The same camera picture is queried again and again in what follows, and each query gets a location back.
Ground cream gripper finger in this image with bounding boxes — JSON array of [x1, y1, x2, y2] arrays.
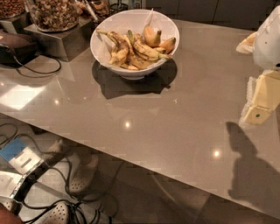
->
[[236, 31, 256, 54], [239, 70, 280, 126]]

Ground long spotted banana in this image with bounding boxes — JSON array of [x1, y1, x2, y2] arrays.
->
[[97, 29, 130, 67]]

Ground white power strip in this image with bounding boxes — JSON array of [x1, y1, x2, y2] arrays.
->
[[0, 196, 22, 215]]

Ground black floor cables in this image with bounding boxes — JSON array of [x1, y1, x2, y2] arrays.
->
[[0, 122, 123, 224]]

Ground small orange banana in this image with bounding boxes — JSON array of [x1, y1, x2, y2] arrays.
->
[[160, 37, 176, 53]]

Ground black appliance cable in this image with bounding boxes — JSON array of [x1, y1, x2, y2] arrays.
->
[[11, 53, 62, 76]]

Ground steel display stand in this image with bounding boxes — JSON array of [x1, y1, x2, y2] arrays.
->
[[0, 12, 30, 33], [24, 18, 95, 61]]

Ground blue white floor box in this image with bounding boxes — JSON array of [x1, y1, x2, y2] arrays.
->
[[0, 138, 43, 175]]

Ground spotted banana bunch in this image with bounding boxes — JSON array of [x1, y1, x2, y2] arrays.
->
[[124, 30, 170, 70]]

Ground glass jar of nuts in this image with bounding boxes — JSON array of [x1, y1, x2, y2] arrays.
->
[[24, 0, 79, 32]]

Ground white perforated clog shoe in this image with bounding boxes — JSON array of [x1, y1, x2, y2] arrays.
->
[[68, 155, 99, 195]]

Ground small snack jar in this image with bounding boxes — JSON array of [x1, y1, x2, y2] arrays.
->
[[86, 0, 110, 22]]

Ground small upright yellow banana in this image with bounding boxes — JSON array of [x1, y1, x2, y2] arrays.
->
[[143, 25, 162, 47]]

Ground bowl of brown nuts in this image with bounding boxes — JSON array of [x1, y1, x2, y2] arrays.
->
[[0, 0, 25, 19]]

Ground dark round appliance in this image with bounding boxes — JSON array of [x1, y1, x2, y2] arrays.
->
[[0, 30, 39, 67]]

